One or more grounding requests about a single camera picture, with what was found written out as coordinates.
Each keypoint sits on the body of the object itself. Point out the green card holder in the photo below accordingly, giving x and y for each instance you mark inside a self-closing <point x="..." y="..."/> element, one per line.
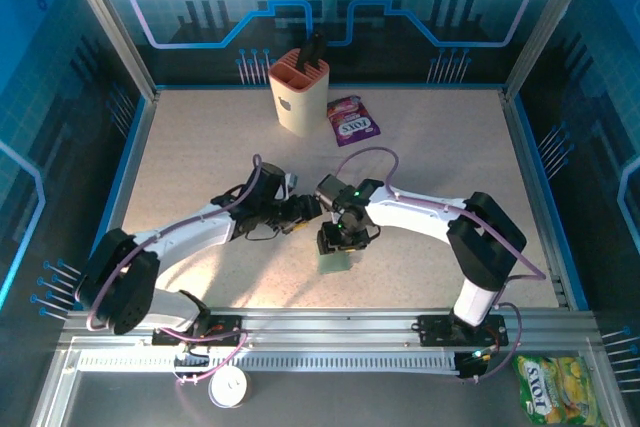
<point x="336" y="264"/>

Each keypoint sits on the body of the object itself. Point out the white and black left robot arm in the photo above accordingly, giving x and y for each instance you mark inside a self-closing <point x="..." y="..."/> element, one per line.
<point x="190" y="234"/>

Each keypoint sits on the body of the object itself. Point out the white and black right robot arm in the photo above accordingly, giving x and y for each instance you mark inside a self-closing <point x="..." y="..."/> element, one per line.
<point x="425" y="217"/>

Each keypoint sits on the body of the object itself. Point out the purple Fox's candy bag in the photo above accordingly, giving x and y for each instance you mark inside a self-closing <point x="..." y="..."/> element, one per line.
<point x="352" y="124"/>

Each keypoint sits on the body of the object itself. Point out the cream and orange knife block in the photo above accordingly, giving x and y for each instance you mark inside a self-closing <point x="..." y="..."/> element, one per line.
<point x="300" y="102"/>

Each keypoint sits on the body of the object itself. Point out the white round tape roll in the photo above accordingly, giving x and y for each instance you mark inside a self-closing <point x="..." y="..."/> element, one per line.
<point x="227" y="387"/>

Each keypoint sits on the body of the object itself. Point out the black controller board green light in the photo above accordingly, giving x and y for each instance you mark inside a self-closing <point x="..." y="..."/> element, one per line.
<point x="475" y="364"/>

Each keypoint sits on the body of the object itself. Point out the yellow Fox's candy bag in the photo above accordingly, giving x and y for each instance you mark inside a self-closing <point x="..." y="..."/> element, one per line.
<point x="555" y="389"/>

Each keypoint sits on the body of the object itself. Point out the aluminium mounting rail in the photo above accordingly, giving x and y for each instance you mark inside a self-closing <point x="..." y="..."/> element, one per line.
<point x="325" y="327"/>

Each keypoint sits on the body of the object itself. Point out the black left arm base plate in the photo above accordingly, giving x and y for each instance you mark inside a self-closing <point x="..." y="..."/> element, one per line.
<point x="225" y="322"/>

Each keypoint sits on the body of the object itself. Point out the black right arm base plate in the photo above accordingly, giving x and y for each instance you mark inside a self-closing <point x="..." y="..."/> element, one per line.
<point x="432" y="329"/>

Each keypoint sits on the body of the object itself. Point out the aluminium side rail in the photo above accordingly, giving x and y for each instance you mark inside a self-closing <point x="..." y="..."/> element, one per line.
<point x="530" y="187"/>
<point x="142" y="147"/>

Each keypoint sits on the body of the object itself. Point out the aluminium frame post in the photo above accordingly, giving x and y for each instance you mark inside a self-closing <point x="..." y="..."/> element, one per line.
<point x="550" y="22"/>
<point x="107" y="22"/>

